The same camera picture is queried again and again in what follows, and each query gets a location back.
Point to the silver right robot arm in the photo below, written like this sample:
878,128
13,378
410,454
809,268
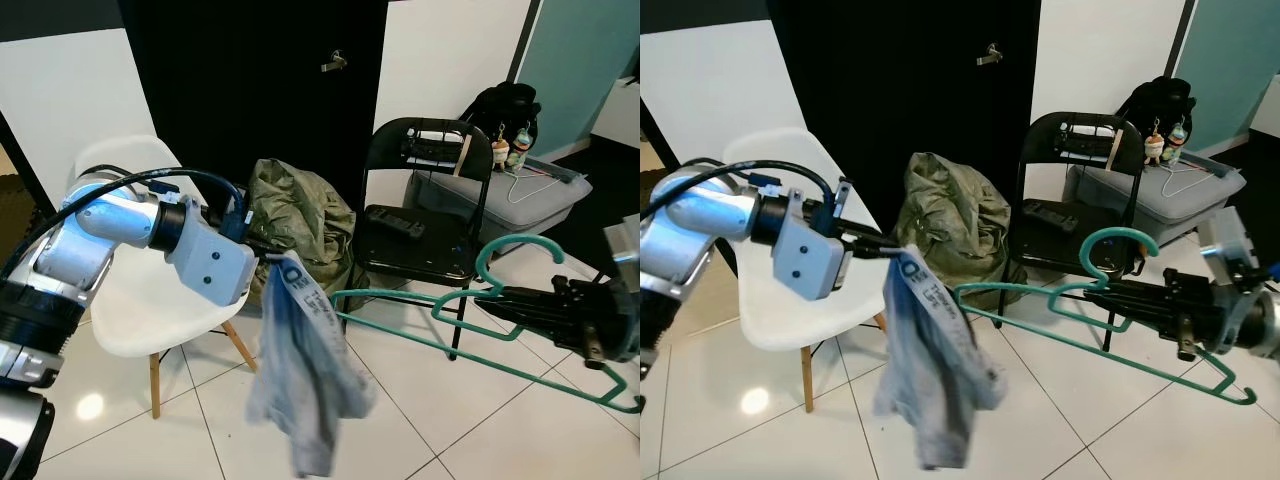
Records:
1265,330

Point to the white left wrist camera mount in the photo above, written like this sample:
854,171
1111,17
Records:
210,265
810,260

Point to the black remote control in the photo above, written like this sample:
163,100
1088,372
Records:
1057,219
405,225

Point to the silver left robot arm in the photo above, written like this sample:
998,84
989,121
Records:
690,215
90,235

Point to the black folding chair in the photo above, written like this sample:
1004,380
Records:
1060,255
440,255

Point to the beige wooden stick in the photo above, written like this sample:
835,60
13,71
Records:
1118,150
464,155

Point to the green toy charm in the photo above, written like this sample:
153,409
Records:
520,150
1176,140

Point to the orange and white toy charm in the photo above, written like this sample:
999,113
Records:
500,150
1154,145

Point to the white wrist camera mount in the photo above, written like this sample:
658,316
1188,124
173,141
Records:
625,255
810,260
210,265
1225,250

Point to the grey shorts with lettered waistband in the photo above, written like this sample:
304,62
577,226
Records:
935,390
310,390

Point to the black backpack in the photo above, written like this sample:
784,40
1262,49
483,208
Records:
1160,98
500,105

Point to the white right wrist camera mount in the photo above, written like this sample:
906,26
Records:
625,255
1225,250

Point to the teal plastic hanger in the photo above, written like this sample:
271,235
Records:
520,241
1125,233

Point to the olive green bag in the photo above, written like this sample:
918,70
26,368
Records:
955,210
300,215

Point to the black electronic device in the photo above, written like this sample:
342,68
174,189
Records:
430,148
1090,140

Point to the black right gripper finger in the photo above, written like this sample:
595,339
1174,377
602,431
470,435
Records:
1140,295
560,325
545,298
1155,322

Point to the black door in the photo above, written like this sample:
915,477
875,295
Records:
900,70
250,80

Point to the white shell chair wooden legs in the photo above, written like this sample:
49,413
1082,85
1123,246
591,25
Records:
800,320
170,310

